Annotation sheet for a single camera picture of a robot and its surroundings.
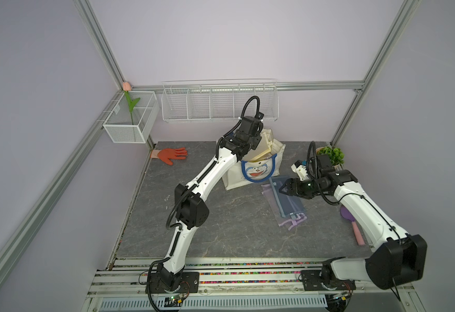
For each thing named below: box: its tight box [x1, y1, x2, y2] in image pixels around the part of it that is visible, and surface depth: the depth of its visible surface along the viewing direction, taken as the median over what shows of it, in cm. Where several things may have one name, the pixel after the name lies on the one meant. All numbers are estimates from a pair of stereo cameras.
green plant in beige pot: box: [315, 145, 345, 170], surface depth 98 cm
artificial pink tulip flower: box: [122, 81, 142, 126], surface depth 92 cm
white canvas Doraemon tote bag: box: [222, 128, 286, 191], surface depth 96 cm
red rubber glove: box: [150, 146, 188, 166], surface depth 118 cm
